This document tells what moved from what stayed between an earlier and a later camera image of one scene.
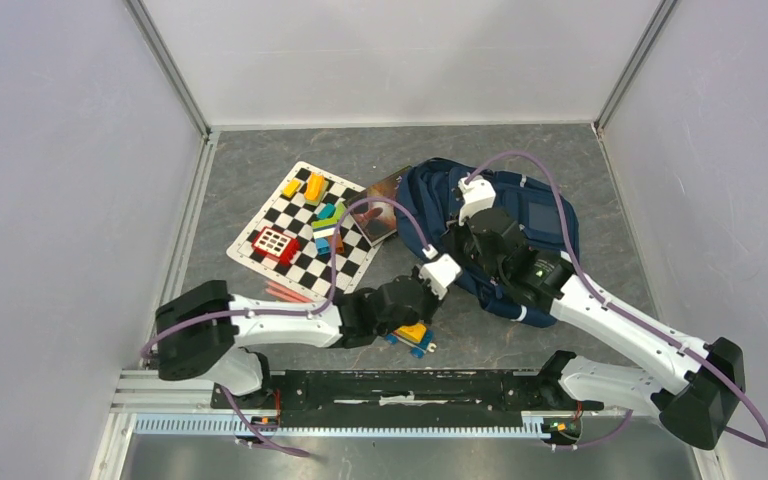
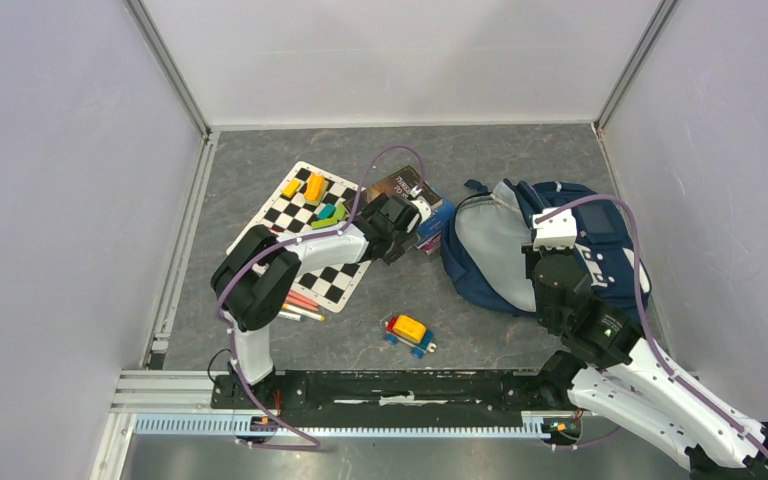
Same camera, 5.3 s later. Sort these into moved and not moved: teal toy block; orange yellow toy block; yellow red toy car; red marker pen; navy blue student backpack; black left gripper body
Moved: black left gripper body; navy blue student backpack
Not moved: orange yellow toy block; yellow red toy car; red marker pen; teal toy block
